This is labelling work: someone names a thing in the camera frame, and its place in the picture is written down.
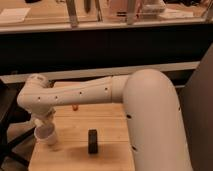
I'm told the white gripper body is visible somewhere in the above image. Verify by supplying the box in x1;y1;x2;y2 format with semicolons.
32;108;55;127

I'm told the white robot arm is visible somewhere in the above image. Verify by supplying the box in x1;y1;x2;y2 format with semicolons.
17;69;193;171

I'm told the dark chair at left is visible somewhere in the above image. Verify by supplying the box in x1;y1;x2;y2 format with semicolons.
0;79;35;168

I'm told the dark chair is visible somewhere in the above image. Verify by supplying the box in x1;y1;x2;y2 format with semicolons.
180;43;213;171
0;79;35;168

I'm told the black rectangular remote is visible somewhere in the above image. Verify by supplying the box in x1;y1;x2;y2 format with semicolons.
88;129;98;154

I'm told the wooden table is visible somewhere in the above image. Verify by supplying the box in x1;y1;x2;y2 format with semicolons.
27;81;136;171

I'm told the white paper sheet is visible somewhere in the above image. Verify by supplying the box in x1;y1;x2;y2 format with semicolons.
0;8;30;24

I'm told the dark chair at right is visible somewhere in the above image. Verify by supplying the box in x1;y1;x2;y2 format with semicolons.
180;43;213;171

